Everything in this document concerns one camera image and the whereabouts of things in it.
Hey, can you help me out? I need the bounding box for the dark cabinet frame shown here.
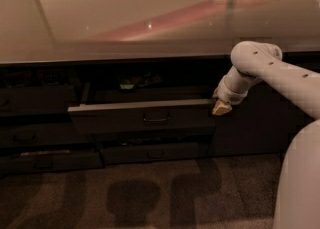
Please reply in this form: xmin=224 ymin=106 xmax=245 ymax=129
xmin=0 ymin=51 xmax=320 ymax=175

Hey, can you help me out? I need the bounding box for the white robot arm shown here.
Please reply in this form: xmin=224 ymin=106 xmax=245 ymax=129
xmin=212 ymin=41 xmax=320 ymax=229

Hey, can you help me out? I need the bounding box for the green snack packet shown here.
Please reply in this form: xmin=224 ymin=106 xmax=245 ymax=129
xmin=118 ymin=77 xmax=164 ymax=91

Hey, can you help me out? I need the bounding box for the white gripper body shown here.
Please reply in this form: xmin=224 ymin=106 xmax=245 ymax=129
xmin=213 ymin=76 xmax=249 ymax=105

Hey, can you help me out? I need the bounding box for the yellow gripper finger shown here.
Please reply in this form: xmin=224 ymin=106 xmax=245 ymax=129
xmin=212 ymin=100 xmax=232 ymax=116

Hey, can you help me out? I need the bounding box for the dark drawer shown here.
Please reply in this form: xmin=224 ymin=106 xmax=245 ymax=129
xmin=101 ymin=142 xmax=208 ymax=164
xmin=94 ymin=133 xmax=212 ymax=144
xmin=0 ymin=150 xmax=103 ymax=175
xmin=0 ymin=123 xmax=93 ymax=148
xmin=68 ymin=84 xmax=215 ymax=134
xmin=0 ymin=85 xmax=78 ymax=116

